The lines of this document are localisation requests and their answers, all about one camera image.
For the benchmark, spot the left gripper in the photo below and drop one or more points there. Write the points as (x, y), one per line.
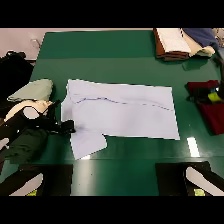
(67, 127)

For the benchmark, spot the white shirt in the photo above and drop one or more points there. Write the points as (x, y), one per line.
(133, 115)

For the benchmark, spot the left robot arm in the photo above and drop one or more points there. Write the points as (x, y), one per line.
(28, 111)

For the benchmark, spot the pale green garment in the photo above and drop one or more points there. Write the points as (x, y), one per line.
(33, 90)

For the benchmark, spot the black garment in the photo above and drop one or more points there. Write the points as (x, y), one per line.
(13, 71)

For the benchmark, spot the brown garment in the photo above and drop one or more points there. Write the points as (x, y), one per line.
(173, 56)

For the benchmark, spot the white garment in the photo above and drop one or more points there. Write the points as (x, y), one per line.
(171, 39)

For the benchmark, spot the red garment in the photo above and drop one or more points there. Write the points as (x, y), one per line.
(213, 116)

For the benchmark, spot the yellow-green garment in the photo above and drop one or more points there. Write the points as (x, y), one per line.
(214, 97)

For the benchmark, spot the cream garment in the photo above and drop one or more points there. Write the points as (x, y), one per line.
(203, 51)

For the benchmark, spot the blue garment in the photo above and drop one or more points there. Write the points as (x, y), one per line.
(201, 36)

